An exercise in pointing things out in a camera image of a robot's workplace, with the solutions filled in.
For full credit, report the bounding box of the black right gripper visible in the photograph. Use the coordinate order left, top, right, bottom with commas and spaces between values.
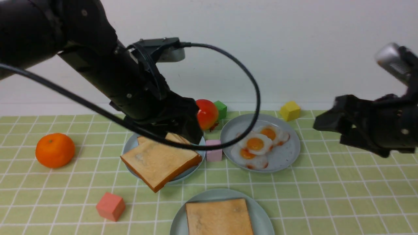
313, 95, 417, 158

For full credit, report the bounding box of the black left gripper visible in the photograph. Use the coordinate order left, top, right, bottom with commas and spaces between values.
109, 88, 203, 146

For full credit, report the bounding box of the toast slice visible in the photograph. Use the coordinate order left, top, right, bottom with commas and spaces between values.
137, 133, 190, 145
185, 198, 254, 235
121, 142, 202, 193

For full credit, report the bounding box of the fried egg toy front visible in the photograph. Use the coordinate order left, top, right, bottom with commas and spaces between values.
231, 146, 268, 170

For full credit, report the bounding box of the fried egg toy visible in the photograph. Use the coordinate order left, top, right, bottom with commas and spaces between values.
238, 132, 273, 156
256, 125, 290, 146
231, 146, 268, 170

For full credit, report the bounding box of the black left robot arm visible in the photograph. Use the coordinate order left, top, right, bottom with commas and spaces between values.
0, 0, 203, 144

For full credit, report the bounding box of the red yellow mango toy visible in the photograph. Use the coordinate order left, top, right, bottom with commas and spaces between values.
196, 99, 218, 132

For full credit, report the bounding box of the toast slice on plate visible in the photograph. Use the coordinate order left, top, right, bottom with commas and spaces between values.
137, 133, 190, 145

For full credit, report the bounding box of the light blue bread plate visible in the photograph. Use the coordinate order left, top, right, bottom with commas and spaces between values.
122, 132, 207, 185

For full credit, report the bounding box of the green wooden cube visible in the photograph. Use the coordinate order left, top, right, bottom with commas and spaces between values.
214, 100, 227, 120

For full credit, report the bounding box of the yellow wooden cube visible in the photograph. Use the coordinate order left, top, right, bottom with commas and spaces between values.
279, 101, 301, 122

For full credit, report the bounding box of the pink wooden cube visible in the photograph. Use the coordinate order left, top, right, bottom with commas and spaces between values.
206, 140, 223, 162

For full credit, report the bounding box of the fried egg toy back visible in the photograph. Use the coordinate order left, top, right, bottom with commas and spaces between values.
256, 125, 290, 146

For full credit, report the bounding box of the grey plate with eggs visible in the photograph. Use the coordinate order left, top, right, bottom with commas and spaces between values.
223, 114, 300, 173

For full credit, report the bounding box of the fried egg toy middle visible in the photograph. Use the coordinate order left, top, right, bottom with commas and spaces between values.
238, 132, 273, 156

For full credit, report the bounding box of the red wooden cube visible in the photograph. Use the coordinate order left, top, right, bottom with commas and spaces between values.
96, 192, 126, 222

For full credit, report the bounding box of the orange tangerine toy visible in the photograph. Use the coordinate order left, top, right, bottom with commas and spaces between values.
35, 133, 75, 169

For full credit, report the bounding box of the green checkered tablecloth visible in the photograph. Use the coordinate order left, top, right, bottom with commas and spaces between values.
0, 110, 418, 235

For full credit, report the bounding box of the light blue front plate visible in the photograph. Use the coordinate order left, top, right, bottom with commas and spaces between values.
169, 188, 275, 235

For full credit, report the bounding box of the black cable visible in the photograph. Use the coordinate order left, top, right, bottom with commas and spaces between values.
0, 42, 261, 151

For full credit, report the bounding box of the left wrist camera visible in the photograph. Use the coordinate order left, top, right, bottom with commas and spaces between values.
129, 38, 185, 63

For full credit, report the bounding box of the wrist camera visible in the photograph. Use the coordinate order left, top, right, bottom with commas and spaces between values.
129, 38, 185, 63
374, 42, 417, 86

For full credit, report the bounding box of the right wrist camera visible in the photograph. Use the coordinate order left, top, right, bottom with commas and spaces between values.
374, 42, 417, 86

